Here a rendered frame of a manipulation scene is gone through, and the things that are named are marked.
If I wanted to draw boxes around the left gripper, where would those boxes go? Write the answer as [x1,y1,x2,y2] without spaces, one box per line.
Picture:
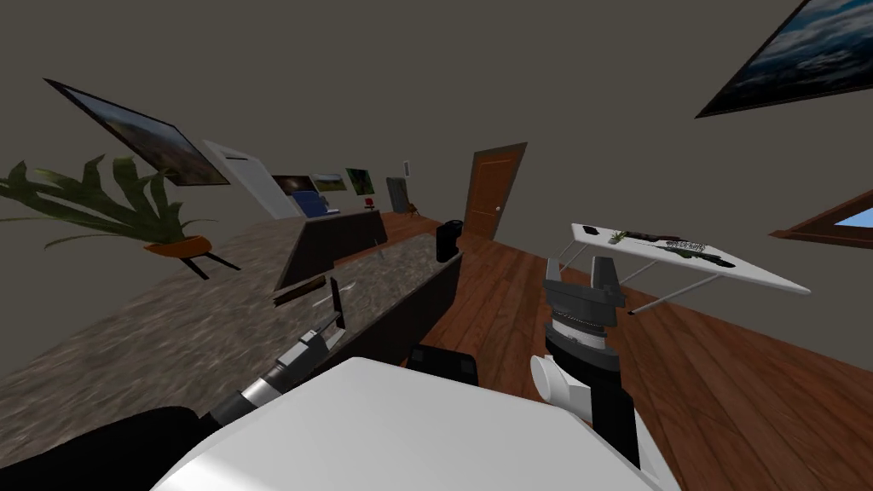
[275,275,347,383]

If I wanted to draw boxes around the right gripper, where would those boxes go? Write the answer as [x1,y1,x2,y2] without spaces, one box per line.
[543,255,627,328]

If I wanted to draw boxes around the brown wooden stick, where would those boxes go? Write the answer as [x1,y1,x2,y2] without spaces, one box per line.
[272,274,328,308]

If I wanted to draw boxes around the dark brown cabinet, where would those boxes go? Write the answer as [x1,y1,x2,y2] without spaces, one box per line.
[275,209,390,292]

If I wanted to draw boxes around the brown wooden door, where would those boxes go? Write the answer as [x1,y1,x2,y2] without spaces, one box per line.
[463,142,529,242]

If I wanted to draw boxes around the blue armchair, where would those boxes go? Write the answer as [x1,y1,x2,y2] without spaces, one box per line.
[292,190,341,219]

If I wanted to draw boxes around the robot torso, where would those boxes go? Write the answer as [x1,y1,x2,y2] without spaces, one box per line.
[149,344,666,491]

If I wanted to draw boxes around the black cylinder container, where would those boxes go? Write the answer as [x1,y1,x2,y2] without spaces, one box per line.
[436,218,465,264]

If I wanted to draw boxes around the grey cabinet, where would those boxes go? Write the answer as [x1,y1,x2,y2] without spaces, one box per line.
[385,176,411,216]

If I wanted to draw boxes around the green leafy picture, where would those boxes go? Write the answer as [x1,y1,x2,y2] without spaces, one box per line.
[344,167,376,198]

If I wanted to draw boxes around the dark framed picture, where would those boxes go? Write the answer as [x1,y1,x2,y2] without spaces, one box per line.
[271,174,319,198]

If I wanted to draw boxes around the white door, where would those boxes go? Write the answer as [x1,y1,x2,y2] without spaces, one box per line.
[201,139,304,221]

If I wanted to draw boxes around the white folding table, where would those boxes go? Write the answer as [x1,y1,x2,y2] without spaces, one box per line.
[555,222,812,317]

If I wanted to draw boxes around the green plant in orange pot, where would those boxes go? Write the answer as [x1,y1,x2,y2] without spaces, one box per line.
[0,154,242,281]

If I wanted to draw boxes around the brown framed window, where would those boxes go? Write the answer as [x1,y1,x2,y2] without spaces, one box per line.
[768,188,873,251]

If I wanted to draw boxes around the large framed landscape picture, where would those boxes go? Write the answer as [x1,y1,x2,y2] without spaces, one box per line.
[43,78,232,188]

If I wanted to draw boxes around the framed cloudy sky picture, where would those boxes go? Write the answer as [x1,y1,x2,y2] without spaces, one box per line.
[695,0,873,120]

